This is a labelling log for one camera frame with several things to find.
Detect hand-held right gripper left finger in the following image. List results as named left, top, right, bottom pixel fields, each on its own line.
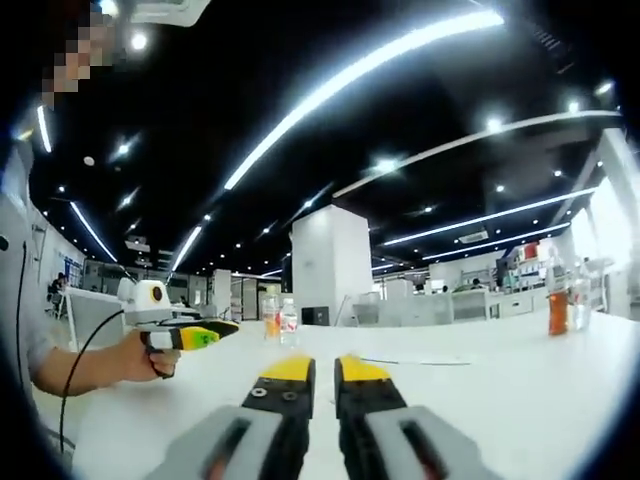
left=144, top=353, right=317, bottom=480

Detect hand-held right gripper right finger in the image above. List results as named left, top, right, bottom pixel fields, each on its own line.
left=333, top=353, right=496, bottom=480

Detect person's left hand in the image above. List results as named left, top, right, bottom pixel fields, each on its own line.
left=119, top=329, right=177, bottom=384

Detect white office desk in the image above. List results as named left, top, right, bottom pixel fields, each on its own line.
left=63, top=285, right=129, bottom=351

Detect yellow cap orange drink bottle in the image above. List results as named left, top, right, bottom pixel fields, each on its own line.
left=261, top=294, right=281, bottom=340

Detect flat white sheet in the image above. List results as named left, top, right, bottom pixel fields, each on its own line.
left=359, top=355, right=471, bottom=367

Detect clear red label water bottle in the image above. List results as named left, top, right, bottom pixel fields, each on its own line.
left=279, top=298, right=301, bottom=347

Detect small dark cabinet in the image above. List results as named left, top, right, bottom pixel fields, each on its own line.
left=301, top=305, right=330, bottom=327

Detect thin ceiling light strip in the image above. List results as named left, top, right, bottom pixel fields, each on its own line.
left=69, top=201, right=119, bottom=264
left=382, top=187, right=599, bottom=246

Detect row of white counter cabinets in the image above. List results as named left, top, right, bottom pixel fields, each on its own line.
left=352, top=289, right=551, bottom=329

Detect person in grey shirt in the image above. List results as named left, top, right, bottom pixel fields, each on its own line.
left=0, top=144, right=56, bottom=396

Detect white square pillar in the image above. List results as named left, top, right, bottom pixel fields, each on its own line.
left=291, top=203, right=374, bottom=327

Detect storage shelves with red boxes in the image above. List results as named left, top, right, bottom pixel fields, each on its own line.
left=494, top=242, right=556, bottom=291

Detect dark orange drink bottle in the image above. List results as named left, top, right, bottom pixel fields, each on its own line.
left=545, top=247, right=572, bottom=337

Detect clear plastic bottle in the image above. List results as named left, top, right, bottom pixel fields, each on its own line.
left=569, top=259, right=594, bottom=331

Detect long bright ceiling light strip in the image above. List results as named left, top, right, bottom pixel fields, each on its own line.
left=223, top=9, right=505, bottom=191

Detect large white ceiling air conditioner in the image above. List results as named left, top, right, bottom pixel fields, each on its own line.
left=129, top=0, right=211, bottom=26

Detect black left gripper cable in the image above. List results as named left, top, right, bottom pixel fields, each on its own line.
left=57, top=307, right=129, bottom=454

